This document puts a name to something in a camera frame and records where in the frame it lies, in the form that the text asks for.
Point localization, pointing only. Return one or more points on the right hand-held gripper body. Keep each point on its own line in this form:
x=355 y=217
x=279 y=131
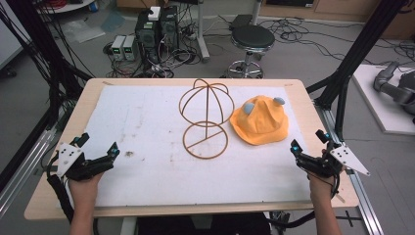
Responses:
x=326 y=164

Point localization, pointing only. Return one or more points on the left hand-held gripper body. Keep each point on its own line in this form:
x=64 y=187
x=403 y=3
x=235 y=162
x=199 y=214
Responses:
x=73 y=166

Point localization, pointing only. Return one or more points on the orange hat with grey ears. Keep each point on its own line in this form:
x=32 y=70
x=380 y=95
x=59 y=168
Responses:
x=261 y=122

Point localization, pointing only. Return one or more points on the person's right hand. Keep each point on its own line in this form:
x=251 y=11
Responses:
x=321 y=189

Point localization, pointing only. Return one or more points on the person's left hand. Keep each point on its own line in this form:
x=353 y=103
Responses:
x=83 y=191

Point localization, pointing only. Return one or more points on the white table mat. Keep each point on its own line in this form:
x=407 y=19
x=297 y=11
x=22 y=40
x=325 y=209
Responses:
x=156 y=176

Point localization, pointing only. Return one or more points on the white platform board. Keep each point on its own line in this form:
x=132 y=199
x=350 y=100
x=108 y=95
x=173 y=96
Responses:
x=375 y=101

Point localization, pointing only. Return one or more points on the grey power supply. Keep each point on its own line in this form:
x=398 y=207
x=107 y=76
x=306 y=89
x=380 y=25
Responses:
x=118 y=47
x=129 y=47

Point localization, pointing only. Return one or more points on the clear plastic sheet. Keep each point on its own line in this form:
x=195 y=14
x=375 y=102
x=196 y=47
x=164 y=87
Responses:
x=83 y=31

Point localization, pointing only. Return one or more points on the person's dark clothing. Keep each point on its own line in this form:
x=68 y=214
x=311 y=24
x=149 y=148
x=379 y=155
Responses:
x=202 y=225

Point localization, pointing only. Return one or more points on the black computer tower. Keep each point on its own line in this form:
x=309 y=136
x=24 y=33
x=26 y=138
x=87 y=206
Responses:
x=147 y=37
x=169 y=27

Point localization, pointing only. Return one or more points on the black round stool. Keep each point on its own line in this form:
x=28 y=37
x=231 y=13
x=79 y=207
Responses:
x=253 y=37

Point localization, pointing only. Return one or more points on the white round table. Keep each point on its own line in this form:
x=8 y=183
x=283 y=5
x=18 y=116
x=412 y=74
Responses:
x=65 y=6

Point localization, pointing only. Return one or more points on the black flat box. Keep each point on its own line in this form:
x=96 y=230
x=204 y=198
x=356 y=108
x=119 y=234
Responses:
x=241 y=21

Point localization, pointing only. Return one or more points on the white box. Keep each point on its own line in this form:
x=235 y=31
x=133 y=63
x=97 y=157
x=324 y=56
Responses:
x=154 y=13

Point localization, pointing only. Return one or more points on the white metal stand leg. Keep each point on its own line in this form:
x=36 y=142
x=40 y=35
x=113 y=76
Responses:
x=202 y=32

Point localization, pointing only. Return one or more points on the aluminium rail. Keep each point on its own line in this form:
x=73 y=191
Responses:
x=26 y=169
x=359 y=192

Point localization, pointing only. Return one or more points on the black metal frame post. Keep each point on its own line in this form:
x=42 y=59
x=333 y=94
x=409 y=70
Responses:
x=355 y=55
x=42 y=49

